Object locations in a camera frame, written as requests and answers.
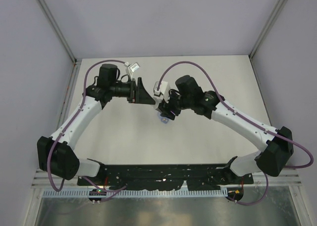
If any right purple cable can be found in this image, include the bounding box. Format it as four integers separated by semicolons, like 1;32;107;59
158;61;313;207

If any right aluminium frame post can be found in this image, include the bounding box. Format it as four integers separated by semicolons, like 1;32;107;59
249;0;295;59

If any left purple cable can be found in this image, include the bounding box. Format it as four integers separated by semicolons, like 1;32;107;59
47;59;131;203

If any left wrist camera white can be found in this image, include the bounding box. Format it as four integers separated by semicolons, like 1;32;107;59
124;62;140;80

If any slotted grey cable duct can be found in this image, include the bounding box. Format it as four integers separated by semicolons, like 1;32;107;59
42;188;228;198

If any aluminium frame post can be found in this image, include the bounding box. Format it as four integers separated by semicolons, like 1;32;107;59
36;0;77;63
249;0;295;59

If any clear blue pill organizer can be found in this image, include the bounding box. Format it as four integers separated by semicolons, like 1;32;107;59
158;113;170;124

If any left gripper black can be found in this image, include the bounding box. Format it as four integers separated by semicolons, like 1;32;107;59
110;77;155;104

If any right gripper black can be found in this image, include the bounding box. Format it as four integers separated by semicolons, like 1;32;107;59
158;89;193;120

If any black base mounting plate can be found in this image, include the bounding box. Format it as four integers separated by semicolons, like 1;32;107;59
88;164;254;191

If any purple cable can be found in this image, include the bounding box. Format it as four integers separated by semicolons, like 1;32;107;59
47;59;131;203
158;61;313;207

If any left aluminium frame post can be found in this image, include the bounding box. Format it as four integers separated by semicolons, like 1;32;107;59
36;0;77;63

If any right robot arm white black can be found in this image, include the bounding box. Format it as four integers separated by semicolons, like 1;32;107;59
153;75;294;183

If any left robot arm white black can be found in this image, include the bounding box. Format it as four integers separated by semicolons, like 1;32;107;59
37;63;155;185

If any white vitamin pill bottle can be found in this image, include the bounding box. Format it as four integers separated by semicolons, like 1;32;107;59
153;100;161;112

